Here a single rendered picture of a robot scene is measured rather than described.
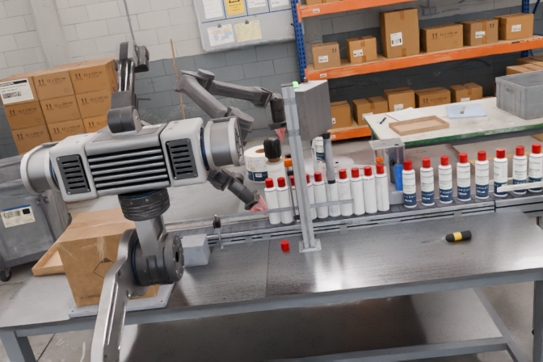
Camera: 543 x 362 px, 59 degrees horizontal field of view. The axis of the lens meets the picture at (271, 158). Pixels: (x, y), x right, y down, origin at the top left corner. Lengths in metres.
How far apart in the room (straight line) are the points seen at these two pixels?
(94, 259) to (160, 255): 0.47
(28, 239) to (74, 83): 1.75
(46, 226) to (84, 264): 2.31
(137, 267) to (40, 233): 2.79
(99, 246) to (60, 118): 3.64
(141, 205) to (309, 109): 0.73
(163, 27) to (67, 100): 1.75
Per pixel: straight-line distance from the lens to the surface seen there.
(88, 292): 1.93
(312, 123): 1.79
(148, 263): 1.44
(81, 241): 1.82
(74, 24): 6.75
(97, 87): 5.19
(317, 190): 2.03
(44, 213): 4.11
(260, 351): 2.48
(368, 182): 2.03
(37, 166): 1.43
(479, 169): 2.15
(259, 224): 2.13
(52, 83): 5.30
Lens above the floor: 1.83
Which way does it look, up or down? 19 degrees down
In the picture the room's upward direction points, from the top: 9 degrees counter-clockwise
